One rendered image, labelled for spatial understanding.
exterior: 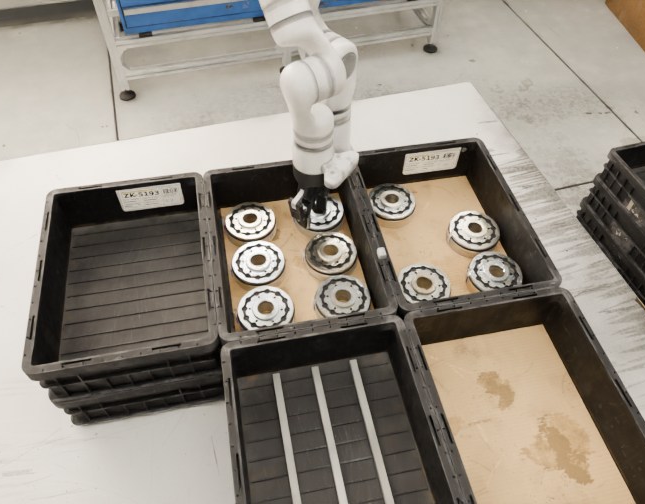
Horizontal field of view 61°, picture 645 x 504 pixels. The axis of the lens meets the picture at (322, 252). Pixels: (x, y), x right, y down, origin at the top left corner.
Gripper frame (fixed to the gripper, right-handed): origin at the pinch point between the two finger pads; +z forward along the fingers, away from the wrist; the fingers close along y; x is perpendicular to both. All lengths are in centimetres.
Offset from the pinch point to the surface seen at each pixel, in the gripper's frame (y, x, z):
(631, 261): -76, 68, 52
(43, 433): 60, -20, 17
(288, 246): 6.8, -1.6, 5.1
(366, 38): -174, -82, 76
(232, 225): 10.5, -12.8, 2.2
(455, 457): 31, 44, -5
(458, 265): -8.1, 29.5, 5.4
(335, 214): -3.5, 3.1, 2.1
